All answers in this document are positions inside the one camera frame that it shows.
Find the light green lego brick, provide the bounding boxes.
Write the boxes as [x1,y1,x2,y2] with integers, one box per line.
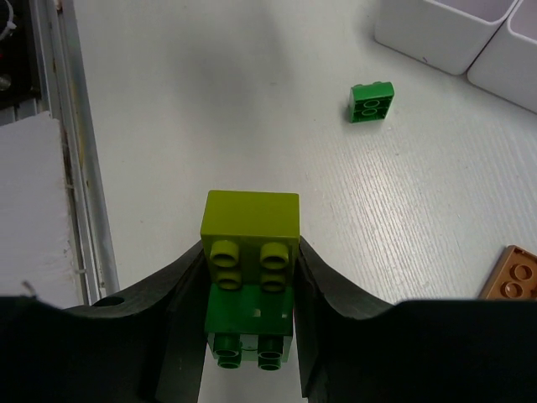
[201,190,300,293]

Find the dark green lego piece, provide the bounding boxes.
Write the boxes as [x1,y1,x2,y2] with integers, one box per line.
[347,81,394,123]

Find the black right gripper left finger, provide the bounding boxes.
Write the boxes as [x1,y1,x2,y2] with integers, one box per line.
[1,243,210,402]

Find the brown lego tile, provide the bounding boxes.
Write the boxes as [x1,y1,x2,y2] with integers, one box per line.
[479,245,537,301]

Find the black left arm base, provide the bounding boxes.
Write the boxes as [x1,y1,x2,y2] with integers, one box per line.
[1,0,41,109]

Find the white four-compartment container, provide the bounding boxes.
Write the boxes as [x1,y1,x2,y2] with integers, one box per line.
[374,1,536,111]

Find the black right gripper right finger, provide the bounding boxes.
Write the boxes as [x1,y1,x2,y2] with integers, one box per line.
[294,241,536,402]

